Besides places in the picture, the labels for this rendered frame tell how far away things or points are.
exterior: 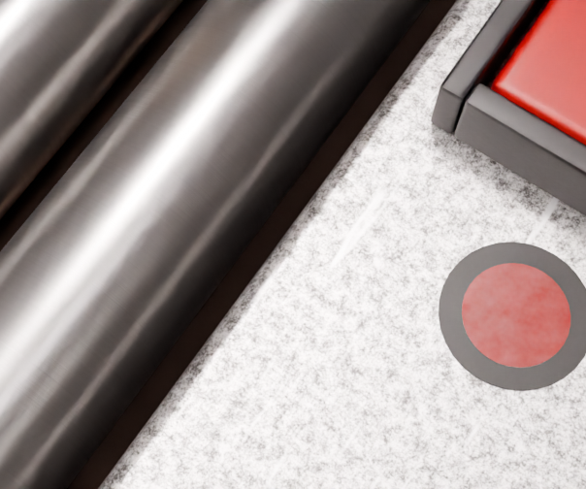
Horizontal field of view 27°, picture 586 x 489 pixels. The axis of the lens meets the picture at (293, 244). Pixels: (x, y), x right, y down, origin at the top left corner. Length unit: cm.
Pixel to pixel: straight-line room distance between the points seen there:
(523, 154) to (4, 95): 11
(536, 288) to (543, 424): 3
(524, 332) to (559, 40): 6
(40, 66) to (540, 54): 11
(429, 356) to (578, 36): 8
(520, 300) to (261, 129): 7
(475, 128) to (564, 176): 2
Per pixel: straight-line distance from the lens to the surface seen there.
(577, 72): 26
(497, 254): 26
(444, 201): 26
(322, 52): 27
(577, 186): 26
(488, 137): 26
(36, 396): 25
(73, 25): 28
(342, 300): 25
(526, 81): 26
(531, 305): 25
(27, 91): 27
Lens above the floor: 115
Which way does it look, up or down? 69 degrees down
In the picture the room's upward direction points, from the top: 4 degrees clockwise
